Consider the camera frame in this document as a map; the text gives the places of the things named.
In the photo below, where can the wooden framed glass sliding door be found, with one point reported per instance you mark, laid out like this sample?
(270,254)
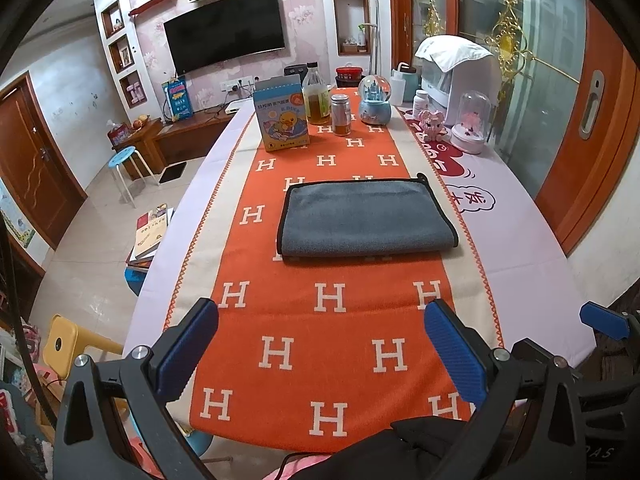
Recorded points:
(530,70)

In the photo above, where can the white jug with dark lid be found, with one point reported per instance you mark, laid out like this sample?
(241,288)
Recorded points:
(402,85)

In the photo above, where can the black wall television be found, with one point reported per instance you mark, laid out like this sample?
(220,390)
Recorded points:
(227,27)

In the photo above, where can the orange patterned table runner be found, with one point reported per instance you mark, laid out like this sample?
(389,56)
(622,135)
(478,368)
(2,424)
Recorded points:
(330,280)

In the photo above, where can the yellow plastic chair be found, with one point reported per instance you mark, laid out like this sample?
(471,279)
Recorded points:
(67,347)

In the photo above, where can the blue printed package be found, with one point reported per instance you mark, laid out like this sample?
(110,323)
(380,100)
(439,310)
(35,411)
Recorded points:
(178,100)

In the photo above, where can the black floor scale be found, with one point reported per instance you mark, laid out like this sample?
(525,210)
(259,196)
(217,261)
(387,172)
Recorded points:
(172,173)

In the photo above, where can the pink toy figure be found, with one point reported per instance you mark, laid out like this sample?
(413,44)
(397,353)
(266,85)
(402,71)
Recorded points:
(432,125)

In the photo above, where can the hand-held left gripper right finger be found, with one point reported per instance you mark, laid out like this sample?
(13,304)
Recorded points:
(454,355)

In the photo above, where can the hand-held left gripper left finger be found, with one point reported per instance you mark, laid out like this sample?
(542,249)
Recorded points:
(186,345)

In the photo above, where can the glass bottle of yellow oil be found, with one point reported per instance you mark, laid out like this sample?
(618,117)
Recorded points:
(316,97)

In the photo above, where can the white pill bottle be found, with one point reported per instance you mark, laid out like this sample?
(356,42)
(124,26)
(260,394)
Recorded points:
(421,101)

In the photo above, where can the glass dome ornament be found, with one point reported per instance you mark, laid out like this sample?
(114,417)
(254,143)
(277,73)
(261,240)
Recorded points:
(471,122)

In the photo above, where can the red tissue box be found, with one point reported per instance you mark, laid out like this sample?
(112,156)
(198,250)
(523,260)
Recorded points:
(119,134)

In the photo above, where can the brown wooden door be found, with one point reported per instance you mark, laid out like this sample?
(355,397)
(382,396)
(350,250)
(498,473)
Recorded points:
(35,160)

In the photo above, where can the wooden television cabinet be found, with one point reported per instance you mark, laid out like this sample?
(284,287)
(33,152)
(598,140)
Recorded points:
(185,135)

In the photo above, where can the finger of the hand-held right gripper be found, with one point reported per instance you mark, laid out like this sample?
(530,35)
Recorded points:
(605,319)

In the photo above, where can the blue box with duck print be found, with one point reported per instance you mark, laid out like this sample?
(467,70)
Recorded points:
(280,115)

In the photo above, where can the blue round stool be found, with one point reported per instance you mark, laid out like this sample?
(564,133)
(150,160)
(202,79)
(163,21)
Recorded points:
(125,160)

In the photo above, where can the gold door ornament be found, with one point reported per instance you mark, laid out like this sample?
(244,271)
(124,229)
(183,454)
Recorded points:
(512,35)

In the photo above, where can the grey towel with black edge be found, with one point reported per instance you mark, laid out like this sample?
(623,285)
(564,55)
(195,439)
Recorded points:
(365,220)

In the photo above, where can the red wall shelf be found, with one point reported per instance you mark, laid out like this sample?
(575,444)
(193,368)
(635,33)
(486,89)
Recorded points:
(152,2)

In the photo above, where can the plate of fruit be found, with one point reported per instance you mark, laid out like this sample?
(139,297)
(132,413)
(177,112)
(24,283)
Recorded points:
(141,121)

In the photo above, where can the person's black clothing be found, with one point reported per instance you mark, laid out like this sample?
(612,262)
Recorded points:
(400,447)

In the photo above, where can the small jar with metal lid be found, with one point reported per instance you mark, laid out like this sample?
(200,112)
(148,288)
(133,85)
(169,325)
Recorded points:
(341,116)

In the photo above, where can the white cloth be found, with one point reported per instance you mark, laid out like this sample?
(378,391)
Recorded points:
(450,52)

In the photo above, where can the white countertop appliance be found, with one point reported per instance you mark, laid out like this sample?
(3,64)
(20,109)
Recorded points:
(472,85)

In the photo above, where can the stack of books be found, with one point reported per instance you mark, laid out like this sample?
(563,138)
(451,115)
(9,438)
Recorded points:
(150,237)

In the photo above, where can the white set-top box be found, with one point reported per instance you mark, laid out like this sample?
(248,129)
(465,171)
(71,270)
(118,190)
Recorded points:
(237,106)

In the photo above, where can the blue snow globe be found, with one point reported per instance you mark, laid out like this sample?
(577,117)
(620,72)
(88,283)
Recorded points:
(376,100)

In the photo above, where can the red pot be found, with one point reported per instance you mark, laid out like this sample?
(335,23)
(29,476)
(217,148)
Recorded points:
(349,76)

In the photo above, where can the pink printed tablecloth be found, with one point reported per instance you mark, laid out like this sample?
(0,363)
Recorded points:
(505,220)

